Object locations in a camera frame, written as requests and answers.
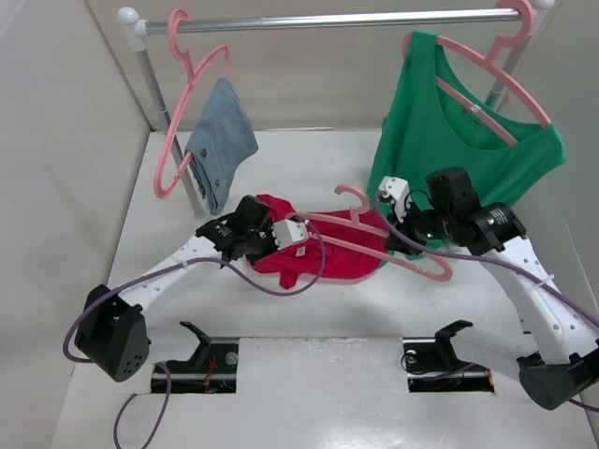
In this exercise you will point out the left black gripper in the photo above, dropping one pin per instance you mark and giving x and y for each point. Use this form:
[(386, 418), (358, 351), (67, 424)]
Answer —
[(267, 227)]

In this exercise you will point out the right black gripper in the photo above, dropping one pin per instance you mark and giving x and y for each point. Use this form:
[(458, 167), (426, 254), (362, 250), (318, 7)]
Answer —
[(401, 245)]

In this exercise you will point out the pink hanger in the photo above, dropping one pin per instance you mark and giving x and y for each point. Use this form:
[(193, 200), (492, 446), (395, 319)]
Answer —
[(354, 222), (527, 18), (194, 73)]

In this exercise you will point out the red t shirt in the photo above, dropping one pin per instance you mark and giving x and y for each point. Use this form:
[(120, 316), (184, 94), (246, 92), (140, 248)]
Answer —
[(338, 263)]

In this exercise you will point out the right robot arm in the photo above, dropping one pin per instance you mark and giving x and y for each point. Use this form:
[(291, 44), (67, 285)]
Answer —
[(556, 356)]

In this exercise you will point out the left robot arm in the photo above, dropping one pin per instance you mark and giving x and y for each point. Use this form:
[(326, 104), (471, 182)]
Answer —
[(112, 331)]

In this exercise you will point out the green t shirt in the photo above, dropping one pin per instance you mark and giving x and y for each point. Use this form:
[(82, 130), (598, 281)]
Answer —
[(427, 130)]

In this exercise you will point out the blue denim garment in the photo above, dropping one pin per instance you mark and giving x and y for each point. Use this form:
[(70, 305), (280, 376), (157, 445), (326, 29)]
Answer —
[(222, 139)]

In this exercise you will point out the metal clothes rack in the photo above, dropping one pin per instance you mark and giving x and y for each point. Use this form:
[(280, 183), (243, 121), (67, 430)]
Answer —
[(137, 31)]

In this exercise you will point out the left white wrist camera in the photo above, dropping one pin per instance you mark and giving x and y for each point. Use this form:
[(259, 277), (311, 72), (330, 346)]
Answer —
[(287, 233)]

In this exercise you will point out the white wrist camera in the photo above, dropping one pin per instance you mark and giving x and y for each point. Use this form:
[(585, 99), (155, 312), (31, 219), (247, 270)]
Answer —
[(287, 233), (394, 192)]

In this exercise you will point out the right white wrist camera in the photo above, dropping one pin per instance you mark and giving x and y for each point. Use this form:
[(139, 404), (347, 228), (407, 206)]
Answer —
[(394, 192)]

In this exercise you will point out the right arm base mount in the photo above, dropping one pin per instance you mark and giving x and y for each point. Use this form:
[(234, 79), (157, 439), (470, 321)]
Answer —
[(432, 366)]

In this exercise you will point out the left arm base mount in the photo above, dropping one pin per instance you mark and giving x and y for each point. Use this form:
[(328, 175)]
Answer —
[(211, 369)]

